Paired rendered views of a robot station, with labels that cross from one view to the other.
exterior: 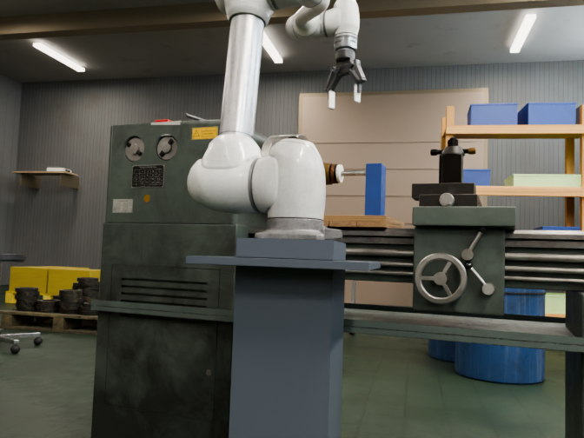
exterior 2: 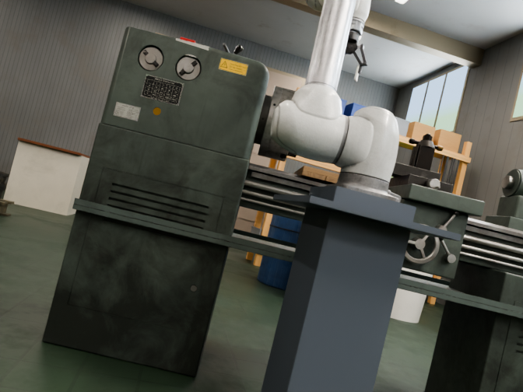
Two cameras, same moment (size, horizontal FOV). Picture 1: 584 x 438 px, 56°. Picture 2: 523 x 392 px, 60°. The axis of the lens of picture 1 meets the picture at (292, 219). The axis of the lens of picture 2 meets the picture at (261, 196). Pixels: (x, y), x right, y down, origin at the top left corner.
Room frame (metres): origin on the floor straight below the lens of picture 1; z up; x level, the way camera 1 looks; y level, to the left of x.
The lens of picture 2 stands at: (0.32, 0.81, 0.68)
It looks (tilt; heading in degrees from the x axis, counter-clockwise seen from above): 2 degrees up; 337
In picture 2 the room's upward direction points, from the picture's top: 14 degrees clockwise
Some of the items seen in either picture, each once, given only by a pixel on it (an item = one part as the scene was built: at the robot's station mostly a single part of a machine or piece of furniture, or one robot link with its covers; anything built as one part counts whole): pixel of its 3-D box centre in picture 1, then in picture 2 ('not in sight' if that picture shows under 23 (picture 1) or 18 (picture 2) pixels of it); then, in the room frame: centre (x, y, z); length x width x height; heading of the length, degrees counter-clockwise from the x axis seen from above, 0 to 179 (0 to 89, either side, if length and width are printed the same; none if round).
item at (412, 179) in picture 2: (454, 207); (410, 187); (1.93, -0.57, 0.95); 0.43 x 0.18 x 0.04; 159
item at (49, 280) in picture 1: (69, 285); not in sight; (7.58, 3.03, 0.24); 1.32 x 0.90 x 0.48; 76
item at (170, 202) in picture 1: (200, 180); (193, 106); (2.30, 0.39, 1.06); 0.59 x 0.48 x 0.39; 69
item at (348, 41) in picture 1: (345, 44); (352, 28); (2.10, -0.19, 1.59); 0.09 x 0.09 x 0.06
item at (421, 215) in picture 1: (467, 222); (420, 201); (1.89, -0.61, 0.90); 0.53 x 0.30 x 0.06; 159
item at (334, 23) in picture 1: (342, 17); (356, 5); (2.10, -0.17, 1.70); 0.13 x 0.11 x 0.16; 71
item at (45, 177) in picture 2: not in sight; (64, 179); (8.12, 0.83, 0.43); 2.52 x 0.81 x 0.86; 167
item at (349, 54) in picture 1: (345, 63); (349, 43); (2.10, -0.19, 1.52); 0.08 x 0.07 x 0.09; 41
